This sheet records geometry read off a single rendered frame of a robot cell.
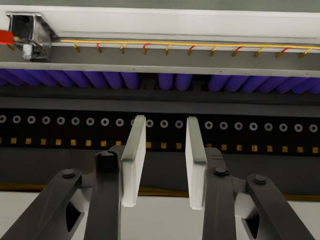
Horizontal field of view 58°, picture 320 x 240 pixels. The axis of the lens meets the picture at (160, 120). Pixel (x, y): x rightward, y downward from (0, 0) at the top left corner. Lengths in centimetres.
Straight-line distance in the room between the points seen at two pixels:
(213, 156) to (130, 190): 5
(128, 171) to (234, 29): 16
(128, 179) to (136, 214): 10
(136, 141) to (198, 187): 4
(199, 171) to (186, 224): 11
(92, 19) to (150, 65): 6
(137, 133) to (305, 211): 17
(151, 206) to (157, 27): 15
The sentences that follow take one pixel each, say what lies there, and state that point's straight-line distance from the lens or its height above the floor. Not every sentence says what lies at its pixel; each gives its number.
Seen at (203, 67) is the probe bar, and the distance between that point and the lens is 27.
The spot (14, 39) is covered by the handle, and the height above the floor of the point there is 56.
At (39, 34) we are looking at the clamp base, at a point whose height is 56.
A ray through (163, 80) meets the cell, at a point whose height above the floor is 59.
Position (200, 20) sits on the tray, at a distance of 24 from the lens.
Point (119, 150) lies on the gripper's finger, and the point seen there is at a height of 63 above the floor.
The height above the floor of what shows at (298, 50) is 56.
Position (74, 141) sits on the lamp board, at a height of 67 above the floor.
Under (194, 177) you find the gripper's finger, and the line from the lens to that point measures 16.
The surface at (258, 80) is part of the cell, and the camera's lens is 33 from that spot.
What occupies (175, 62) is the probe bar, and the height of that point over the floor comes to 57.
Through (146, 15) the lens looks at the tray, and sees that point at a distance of 24.
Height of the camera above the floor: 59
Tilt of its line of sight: 7 degrees up
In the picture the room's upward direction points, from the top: 178 degrees counter-clockwise
